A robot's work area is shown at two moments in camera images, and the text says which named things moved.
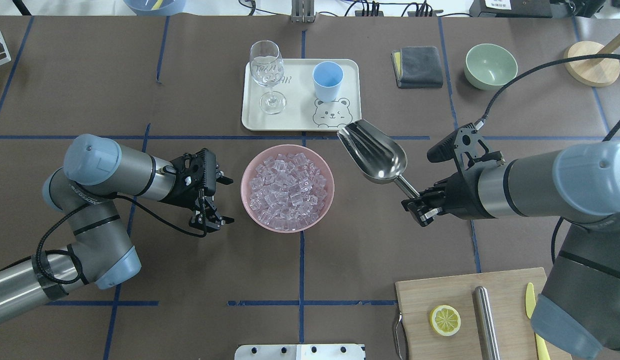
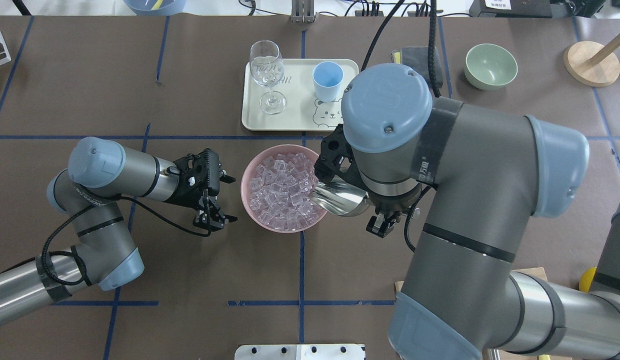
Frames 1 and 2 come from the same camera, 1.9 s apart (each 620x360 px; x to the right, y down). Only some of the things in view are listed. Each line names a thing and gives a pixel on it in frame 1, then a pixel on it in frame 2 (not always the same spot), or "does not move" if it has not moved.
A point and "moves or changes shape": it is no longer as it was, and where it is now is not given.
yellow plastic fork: x=157 y=5 does not move
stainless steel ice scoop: x=377 y=156 moves or changes shape
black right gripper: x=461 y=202 to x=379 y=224
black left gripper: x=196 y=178 does not move
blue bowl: x=156 y=7 does not move
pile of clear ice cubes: x=288 y=192 does not move
